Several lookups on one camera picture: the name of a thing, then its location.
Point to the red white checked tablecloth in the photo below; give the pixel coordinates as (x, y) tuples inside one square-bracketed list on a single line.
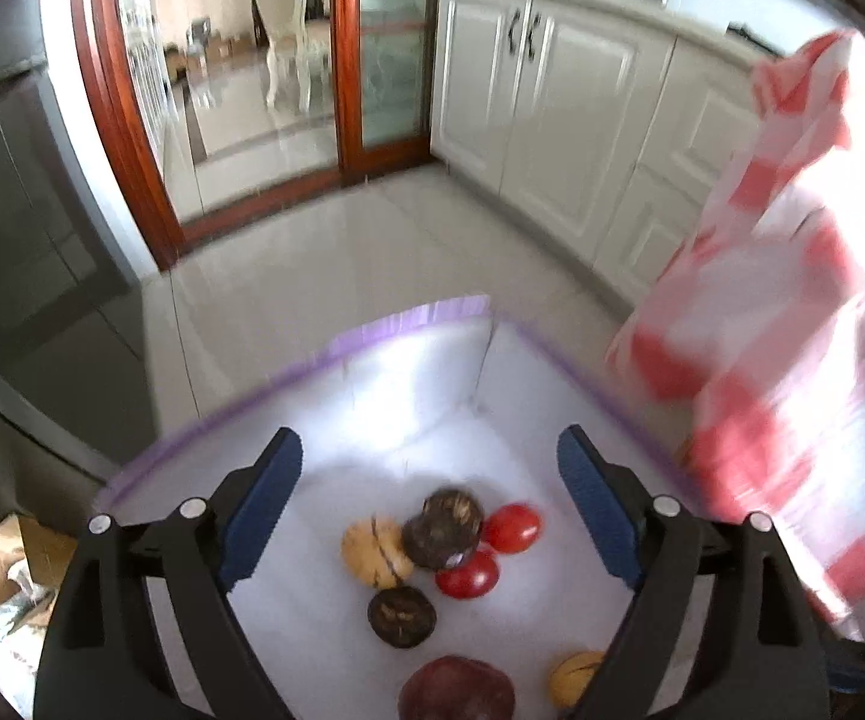
[(777, 315)]

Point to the yellow passion fruit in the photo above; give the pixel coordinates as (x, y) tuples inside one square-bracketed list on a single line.
[(573, 681), (369, 551)]

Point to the white kitchen cabinet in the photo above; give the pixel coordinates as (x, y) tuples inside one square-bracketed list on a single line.
[(575, 112)]

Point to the wooden sliding glass door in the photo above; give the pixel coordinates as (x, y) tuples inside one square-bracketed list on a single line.
[(346, 90)]

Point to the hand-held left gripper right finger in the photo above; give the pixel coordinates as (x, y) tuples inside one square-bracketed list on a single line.
[(601, 517)]

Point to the grey refrigerator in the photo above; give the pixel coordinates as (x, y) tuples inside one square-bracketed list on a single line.
[(27, 202)]

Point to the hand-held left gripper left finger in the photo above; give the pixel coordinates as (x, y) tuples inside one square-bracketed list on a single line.
[(264, 510)]

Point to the white box with purple rim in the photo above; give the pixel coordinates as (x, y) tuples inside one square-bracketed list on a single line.
[(402, 390)]

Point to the red apple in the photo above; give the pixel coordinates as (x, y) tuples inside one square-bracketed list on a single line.
[(456, 690)]

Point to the brown cardboard box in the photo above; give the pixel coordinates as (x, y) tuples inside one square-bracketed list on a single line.
[(35, 547)]

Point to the white dining chair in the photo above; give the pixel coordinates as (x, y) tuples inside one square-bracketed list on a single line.
[(282, 7)]

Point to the dark brown passion fruit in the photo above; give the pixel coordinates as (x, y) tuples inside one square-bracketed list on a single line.
[(400, 617), (440, 532)]

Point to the red tomato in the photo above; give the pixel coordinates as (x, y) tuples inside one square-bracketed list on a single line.
[(513, 529), (468, 580)]

